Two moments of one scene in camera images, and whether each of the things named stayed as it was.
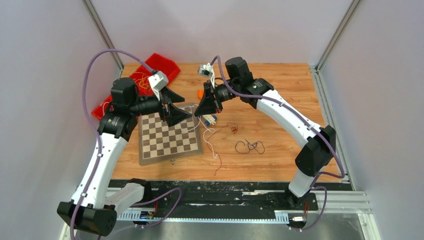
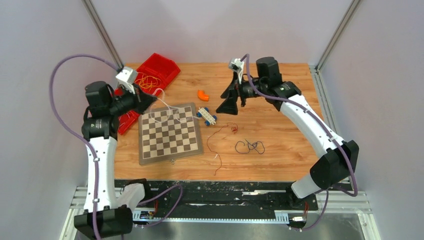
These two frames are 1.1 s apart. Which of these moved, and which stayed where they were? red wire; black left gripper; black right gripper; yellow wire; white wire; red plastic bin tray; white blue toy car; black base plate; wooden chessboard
Moved: white wire; black right gripper; black left gripper
Stayed: red plastic bin tray; black base plate; red wire; yellow wire; wooden chessboard; white blue toy car
